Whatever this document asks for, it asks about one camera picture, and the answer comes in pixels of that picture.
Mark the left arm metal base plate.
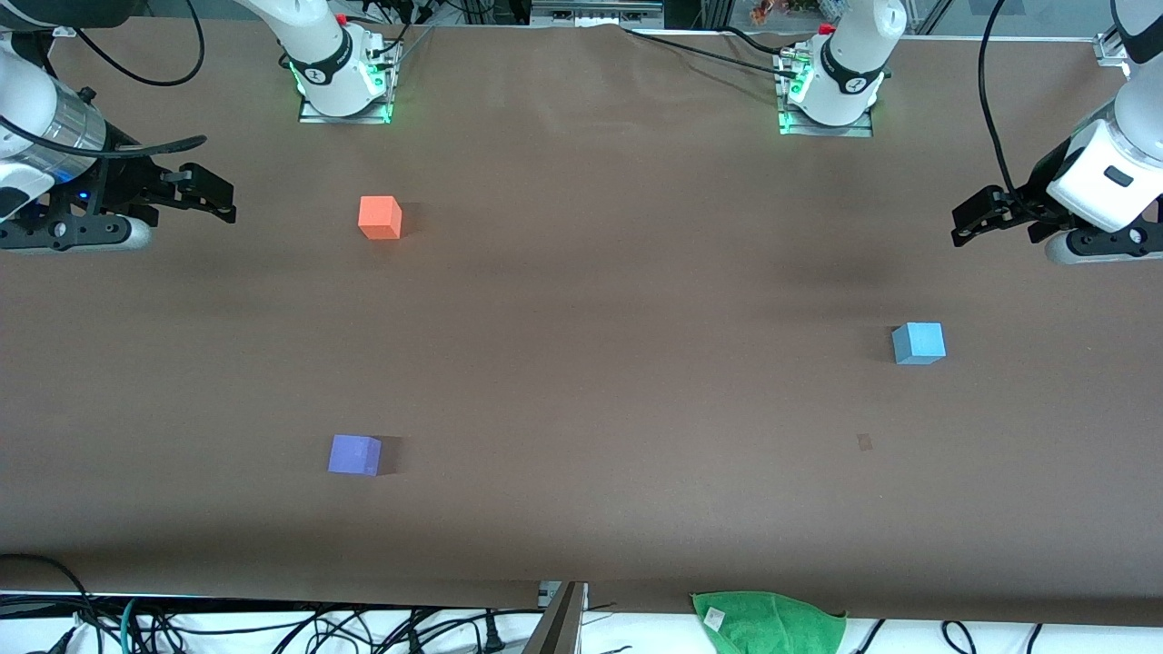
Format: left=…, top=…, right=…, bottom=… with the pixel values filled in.
left=778, top=50, right=875, bottom=138

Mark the blue foam block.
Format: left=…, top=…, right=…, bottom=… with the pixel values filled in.
left=891, top=322, right=947, bottom=366

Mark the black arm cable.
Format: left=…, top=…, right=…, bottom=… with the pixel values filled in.
left=0, top=0, right=208, bottom=163
left=978, top=0, right=1042, bottom=219

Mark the orange foam block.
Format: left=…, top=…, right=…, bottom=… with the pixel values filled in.
left=358, top=195, right=403, bottom=241

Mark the tangled black cable with plug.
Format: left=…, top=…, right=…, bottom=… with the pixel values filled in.
left=136, top=603, right=512, bottom=654

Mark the long black table cable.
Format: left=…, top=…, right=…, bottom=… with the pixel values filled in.
left=621, top=25, right=802, bottom=74

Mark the purple foam block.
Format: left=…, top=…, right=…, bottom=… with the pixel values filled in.
left=328, top=434, right=383, bottom=477

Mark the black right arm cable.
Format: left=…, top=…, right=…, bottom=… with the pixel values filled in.
left=0, top=0, right=208, bottom=163

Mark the green towel cloth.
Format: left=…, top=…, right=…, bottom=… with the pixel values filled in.
left=691, top=591, right=848, bottom=654

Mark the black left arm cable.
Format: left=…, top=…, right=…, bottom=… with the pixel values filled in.
left=978, top=0, right=1042, bottom=219

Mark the grey metal device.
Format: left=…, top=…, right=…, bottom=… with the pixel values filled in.
left=530, top=0, right=665, bottom=28

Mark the thick black cable loop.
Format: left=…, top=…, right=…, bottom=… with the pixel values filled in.
left=0, top=553, right=103, bottom=654

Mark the brown table cover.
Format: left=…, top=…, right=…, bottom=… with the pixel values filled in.
left=0, top=18, right=1163, bottom=628

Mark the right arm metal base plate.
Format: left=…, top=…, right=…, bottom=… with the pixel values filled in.
left=298, top=41, right=394, bottom=124

